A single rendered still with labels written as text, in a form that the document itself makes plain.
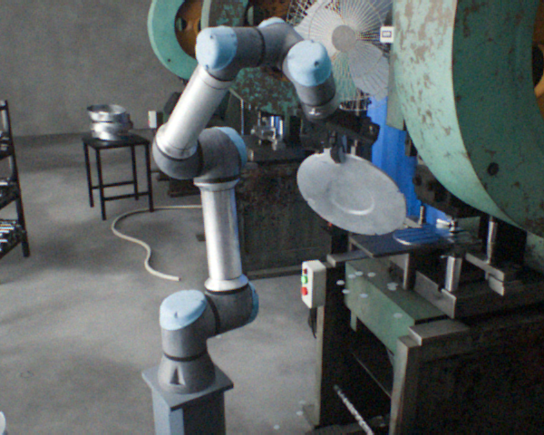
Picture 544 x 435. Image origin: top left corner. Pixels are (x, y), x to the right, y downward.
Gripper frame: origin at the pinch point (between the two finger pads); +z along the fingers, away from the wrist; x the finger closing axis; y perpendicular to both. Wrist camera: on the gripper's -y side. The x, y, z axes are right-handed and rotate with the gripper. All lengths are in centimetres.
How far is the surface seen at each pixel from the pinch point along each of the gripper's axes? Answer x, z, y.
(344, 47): -79, 48, 21
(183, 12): -214, 158, 183
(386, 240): 5.0, 31.5, -8.8
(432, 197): -5.9, 24.2, -19.7
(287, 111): -87, 101, 58
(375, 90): -73, 65, 10
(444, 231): -4.1, 40.5, -23.3
